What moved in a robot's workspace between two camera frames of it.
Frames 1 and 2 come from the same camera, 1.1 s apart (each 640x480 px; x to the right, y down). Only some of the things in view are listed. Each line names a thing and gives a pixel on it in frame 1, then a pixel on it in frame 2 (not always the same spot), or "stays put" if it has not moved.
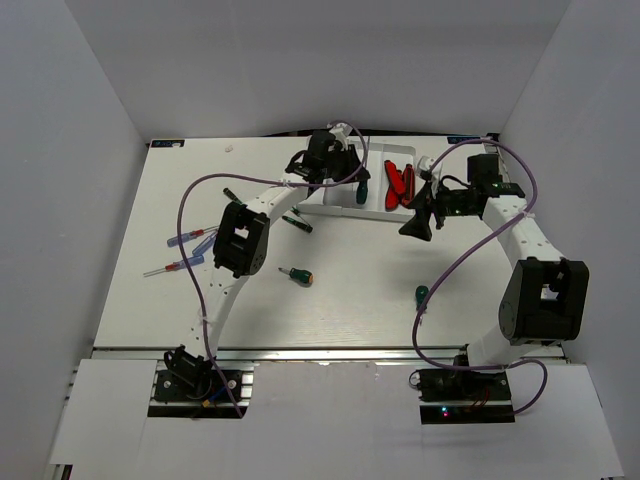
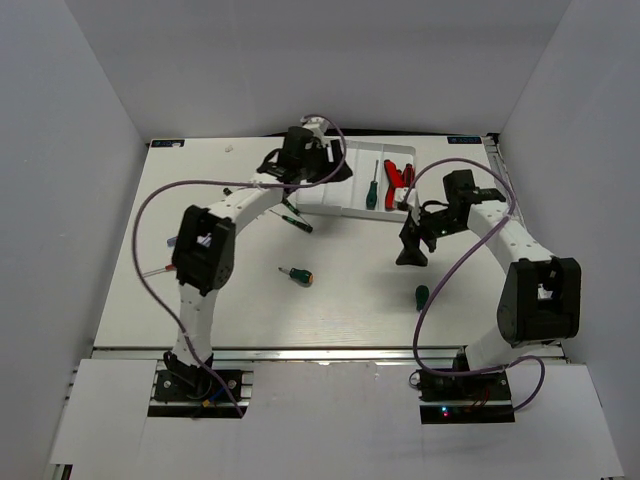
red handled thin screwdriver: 175,266 stays put
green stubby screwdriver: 421,293 stays put
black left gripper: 350,156 to 340,173
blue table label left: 167,143 stays put
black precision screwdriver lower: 298,224 stays put
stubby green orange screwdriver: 301,275 stays put
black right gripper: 418,227 to 411,235
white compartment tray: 341,200 stays put
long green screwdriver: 362,191 to 372,198
